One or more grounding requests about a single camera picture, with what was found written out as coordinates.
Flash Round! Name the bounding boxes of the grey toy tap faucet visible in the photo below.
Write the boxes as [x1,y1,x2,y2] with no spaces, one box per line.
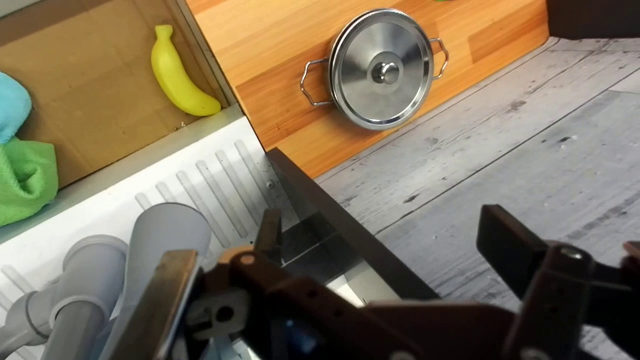
[0,203,213,360]

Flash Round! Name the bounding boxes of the yellow toy banana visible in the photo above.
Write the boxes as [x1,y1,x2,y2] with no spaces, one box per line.
[150,25,223,118]

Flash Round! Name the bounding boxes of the teal cloth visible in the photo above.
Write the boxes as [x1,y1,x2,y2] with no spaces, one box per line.
[0,72,33,145]

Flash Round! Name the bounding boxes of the green cloth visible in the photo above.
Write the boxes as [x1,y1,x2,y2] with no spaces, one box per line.
[0,139,58,227]

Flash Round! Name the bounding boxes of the small steel lidded pot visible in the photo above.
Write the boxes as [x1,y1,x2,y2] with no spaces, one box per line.
[299,8,451,132]

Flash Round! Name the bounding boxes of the white toy sink basin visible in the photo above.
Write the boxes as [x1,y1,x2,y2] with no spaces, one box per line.
[0,0,296,360]

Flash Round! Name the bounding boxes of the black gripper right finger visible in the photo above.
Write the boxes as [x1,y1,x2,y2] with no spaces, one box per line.
[477,205,640,360]

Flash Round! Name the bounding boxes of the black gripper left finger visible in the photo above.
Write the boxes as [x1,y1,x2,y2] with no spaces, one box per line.
[107,206,376,360]

